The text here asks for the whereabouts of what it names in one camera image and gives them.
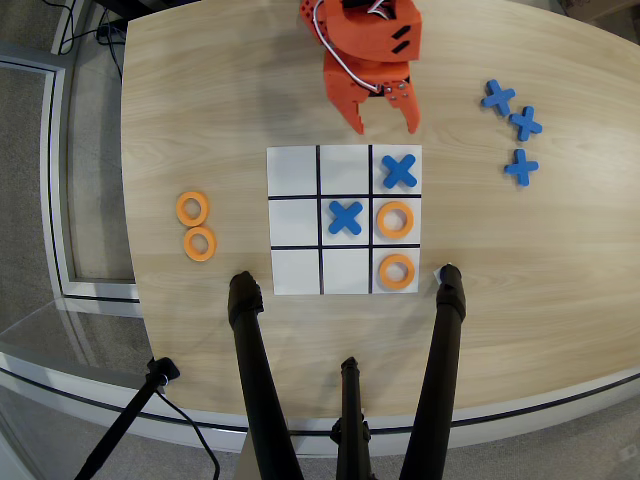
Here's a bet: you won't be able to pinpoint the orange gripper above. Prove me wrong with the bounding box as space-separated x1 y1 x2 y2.
322 52 421 136

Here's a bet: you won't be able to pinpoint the orange foam ring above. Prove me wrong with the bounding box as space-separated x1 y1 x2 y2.
378 253 417 292
183 226 218 262
175 191 210 226
376 200 416 239

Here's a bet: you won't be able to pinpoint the blue foam cross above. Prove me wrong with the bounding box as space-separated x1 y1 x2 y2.
480 79 517 117
508 105 544 143
381 153 419 190
327 200 364 236
503 148 540 188

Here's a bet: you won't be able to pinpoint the white tic-tac-toe board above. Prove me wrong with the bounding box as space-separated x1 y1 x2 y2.
266 144 424 296

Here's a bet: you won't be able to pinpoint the thin black tripod leg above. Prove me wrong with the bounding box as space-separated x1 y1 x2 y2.
329 356 374 480

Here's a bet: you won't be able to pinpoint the black stand pole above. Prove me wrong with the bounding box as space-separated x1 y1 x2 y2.
74 357 181 480

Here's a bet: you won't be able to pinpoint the black floor cables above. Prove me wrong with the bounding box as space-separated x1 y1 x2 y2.
49 0 126 79

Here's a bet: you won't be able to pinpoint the grey metal floor frame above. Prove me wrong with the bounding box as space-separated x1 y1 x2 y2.
0 54 141 304

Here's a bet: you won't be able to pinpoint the black stand cable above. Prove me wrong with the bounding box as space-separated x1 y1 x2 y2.
154 389 221 480

